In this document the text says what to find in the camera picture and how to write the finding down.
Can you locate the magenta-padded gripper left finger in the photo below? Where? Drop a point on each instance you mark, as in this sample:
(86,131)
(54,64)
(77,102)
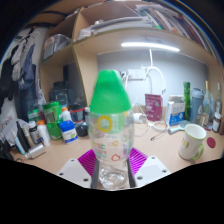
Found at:
(75,171)

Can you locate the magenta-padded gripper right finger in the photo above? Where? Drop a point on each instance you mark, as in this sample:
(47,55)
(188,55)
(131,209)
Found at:
(150,170)

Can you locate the clear bottle with green cap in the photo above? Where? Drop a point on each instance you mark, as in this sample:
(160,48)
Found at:
(110,96)

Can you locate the silver can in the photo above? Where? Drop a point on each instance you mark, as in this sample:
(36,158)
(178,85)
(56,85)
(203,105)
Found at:
(35,151)

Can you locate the white bottle with orange cap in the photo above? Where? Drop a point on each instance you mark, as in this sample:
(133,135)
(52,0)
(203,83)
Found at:
(43,133)

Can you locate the white charger block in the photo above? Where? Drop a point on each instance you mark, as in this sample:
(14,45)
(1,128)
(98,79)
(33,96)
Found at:
(137,117)

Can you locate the light blue hairbrush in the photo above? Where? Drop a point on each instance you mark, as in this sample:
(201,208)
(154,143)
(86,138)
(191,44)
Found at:
(181,126)

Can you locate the white bottle with black cap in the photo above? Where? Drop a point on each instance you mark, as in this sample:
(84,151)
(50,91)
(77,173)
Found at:
(33,132)

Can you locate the small white bottle orange cap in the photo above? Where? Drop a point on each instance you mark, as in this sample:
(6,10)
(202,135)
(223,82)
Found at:
(66,115)

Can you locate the green plastic container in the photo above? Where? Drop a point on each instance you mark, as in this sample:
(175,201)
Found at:
(52,116)

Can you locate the magenta box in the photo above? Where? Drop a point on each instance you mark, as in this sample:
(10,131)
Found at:
(153,107)

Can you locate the white and blue carton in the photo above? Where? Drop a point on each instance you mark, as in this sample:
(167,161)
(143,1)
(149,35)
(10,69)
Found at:
(176,111)

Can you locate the grey shaker bottle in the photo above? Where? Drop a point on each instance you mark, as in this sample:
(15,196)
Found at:
(196,106)

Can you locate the green glass bottle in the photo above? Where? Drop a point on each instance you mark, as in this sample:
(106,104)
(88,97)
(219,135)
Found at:
(187,100)

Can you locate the black device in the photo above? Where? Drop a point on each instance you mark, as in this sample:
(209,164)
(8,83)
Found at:
(61,93)

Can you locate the slim green-capped bottle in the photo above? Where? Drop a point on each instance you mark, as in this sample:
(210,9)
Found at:
(206,100)

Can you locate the blue plastic bag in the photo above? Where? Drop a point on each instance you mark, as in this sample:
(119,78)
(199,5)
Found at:
(211,103)

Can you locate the hanging clothes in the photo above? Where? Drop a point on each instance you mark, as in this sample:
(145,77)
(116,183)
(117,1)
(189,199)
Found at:
(26,76)

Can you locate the white tube lamp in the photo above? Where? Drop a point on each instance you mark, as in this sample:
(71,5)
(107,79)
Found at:
(150,46)

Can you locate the wooden shelf unit with books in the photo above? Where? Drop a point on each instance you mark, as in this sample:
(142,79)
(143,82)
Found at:
(110,38)

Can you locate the white wall socket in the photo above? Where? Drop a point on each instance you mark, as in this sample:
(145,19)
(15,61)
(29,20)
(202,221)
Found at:
(136,74)

